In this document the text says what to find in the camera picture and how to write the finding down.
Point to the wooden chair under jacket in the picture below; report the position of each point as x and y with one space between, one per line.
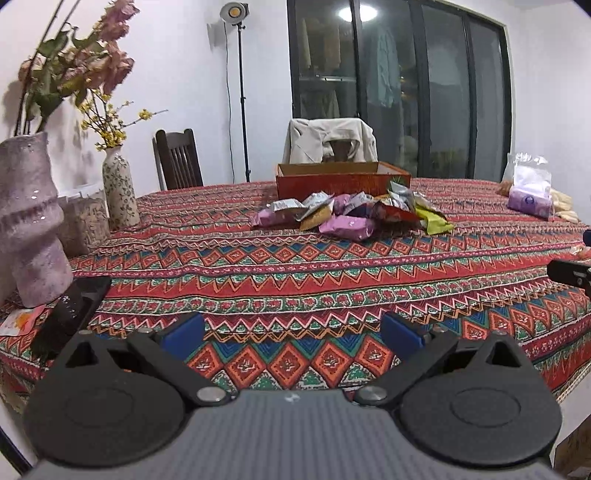
339 151

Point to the orange cardboard box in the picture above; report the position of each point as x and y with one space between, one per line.
341 177

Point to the large pink ceramic vase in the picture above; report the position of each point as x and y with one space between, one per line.
32 221

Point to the pile of snack packets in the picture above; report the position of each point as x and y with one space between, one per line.
351 217

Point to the dark wooden chair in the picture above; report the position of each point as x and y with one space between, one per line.
178 159

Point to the dried pink flowers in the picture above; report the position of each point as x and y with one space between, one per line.
87 60

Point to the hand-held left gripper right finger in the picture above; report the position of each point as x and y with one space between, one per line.
401 337

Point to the slim floral vase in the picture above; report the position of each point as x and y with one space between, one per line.
120 194

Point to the purple tissue pack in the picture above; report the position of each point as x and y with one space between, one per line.
531 196

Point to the yellow flower sprigs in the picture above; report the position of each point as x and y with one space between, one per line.
108 124

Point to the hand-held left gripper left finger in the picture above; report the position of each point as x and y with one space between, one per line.
182 337

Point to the patterned red tablecloth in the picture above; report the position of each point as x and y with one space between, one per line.
286 281

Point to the studio light on stand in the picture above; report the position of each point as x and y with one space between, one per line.
242 101

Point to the orange white paper card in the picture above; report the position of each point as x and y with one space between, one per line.
21 321

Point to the beige jacket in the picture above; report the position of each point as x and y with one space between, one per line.
307 138

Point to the black flat device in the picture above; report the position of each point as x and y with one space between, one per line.
76 304

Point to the black framed glass door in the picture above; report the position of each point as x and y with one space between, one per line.
397 83

